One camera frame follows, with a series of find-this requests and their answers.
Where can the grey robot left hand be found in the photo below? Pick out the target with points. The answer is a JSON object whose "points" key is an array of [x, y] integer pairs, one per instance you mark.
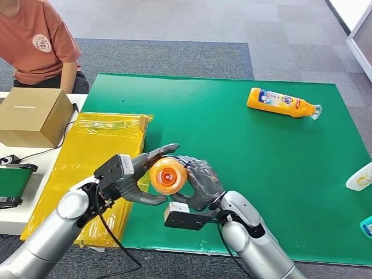
{"points": [[133, 190]]}

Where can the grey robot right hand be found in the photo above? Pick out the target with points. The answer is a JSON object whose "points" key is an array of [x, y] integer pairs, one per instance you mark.
{"points": [[203, 185]]}

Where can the orange bottle with clear cap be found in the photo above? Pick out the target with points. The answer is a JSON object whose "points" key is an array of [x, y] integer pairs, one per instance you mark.
{"points": [[167, 176]]}

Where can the person's left forearm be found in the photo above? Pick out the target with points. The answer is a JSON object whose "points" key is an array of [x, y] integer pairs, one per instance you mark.
{"points": [[68, 77]]}

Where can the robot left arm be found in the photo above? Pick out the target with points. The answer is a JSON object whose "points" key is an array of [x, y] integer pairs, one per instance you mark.
{"points": [[52, 235]]}

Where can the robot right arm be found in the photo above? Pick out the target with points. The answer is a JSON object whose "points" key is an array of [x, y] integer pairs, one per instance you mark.
{"points": [[256, 242]]}

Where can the orange bottle with printed label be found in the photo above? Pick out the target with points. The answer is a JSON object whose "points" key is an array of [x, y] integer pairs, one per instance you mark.
{"points": [[278, 102]]}

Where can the white plastic bottle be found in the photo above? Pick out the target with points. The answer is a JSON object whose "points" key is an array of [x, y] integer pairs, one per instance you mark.
{"points": [[360, 178]]}

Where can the green table mat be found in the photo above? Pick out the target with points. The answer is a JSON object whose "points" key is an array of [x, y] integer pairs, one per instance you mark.
{"points": [[247, 173]]}

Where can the yellow film wrapped box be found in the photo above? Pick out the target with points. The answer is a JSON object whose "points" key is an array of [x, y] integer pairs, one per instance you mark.
{"points": [[93, 154]]}

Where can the white side table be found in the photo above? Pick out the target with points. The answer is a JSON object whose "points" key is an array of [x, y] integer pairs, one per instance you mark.
{"points": [[43, 161]]}

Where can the brown cardboard box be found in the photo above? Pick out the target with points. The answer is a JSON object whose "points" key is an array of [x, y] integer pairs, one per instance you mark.
{"points": [[32, 115]]}

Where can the small black device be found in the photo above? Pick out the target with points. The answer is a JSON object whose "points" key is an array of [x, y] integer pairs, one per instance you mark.
{"points": [[8, 159]]}

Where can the person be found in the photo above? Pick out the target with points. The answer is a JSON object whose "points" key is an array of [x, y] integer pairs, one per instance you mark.
{"points": [[32, 42]]}

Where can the teal plastic item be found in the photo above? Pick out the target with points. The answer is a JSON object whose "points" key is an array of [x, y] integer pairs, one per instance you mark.
{"points": [[367, 228]]}

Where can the white glass-door cabinet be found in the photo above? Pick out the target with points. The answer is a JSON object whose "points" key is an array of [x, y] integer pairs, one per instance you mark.
{"points": [[361, 38]]}

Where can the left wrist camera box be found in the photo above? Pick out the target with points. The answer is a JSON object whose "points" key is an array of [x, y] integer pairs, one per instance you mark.
{"points": [[113, 169]]}

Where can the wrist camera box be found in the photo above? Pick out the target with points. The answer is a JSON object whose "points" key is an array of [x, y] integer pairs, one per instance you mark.
{"points": [[182, 217], [113, 169]]}

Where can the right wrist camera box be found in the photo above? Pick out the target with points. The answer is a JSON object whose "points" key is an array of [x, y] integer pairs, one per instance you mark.
{"points": [[182, 217]]}

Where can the green device with black frame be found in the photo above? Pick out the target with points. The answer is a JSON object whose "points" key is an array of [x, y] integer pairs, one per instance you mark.
{"points": [[13, 181]]}

